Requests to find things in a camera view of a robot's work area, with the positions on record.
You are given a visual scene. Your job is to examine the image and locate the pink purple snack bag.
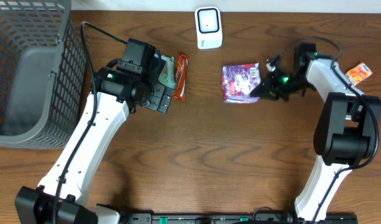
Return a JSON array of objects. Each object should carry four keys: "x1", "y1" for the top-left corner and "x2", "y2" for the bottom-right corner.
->
[{"x1": 222, "y1": 63, "x2": 261, "y2": 104}]

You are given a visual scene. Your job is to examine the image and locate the teal green snack packet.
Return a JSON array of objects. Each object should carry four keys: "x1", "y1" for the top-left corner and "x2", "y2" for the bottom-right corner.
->
[{"x1": 158, "y1": 55, "x2": 175, "y2": 88}]

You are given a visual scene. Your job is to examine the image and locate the red brown snack packet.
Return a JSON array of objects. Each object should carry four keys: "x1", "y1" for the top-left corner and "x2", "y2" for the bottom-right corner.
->
[{"x1": 173, "y1": 53, "x2": 190, "y2": 101}]

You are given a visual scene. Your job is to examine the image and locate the orange tissue pack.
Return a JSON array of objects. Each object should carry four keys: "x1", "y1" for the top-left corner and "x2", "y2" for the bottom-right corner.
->
[{"x1": 345, "y1": 62, "x2": 373, "y2": 86}]

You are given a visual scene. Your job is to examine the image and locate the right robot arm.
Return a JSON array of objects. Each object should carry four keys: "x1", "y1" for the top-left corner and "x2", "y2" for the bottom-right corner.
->
[{"x1": 250, "y1": 42, "x2": 381, "y2": 223}]

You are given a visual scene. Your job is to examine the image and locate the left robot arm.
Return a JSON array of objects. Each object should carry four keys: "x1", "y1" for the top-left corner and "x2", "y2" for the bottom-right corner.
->
[{"x1": 15, "y1": 39, "x2": 173, "y2": 223}]

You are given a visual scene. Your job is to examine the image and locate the white barcode scanner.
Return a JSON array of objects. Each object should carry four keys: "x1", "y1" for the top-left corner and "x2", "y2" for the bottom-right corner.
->
[{"x1": 195, "y1": 6, "x2": 223, "y2": 50}]

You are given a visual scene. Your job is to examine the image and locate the grey plastic mesh basket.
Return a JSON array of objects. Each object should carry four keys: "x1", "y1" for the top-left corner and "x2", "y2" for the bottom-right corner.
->
[{"x1": 0, "y1": 0, "x2": 86, "y2": 149}]

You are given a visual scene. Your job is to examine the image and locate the black right camera cable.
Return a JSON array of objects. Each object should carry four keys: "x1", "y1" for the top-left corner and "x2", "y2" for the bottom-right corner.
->
[{"x1": 267, "y1": 36, "x2": 380, "y2": 224}]

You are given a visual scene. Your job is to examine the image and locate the black camera cable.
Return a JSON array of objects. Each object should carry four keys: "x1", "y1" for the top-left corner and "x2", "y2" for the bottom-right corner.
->
[
  {"x1": 52, "y1": 21, "x2": 129, "y2": 224},
  {"x1": 267, "y1": 36, "x2": 380, "y2": 224}
]

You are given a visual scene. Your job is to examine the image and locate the black left camera cable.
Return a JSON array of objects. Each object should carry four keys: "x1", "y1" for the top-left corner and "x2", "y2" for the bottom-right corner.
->
[{"x1": 52, "y1": 21, "x2": 129, "y2": 224}]

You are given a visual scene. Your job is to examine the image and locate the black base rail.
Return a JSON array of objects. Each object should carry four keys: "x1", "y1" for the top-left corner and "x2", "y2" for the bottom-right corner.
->
[{"x1": 120, "y1": 212, "x2": 359, "y2": 224}]

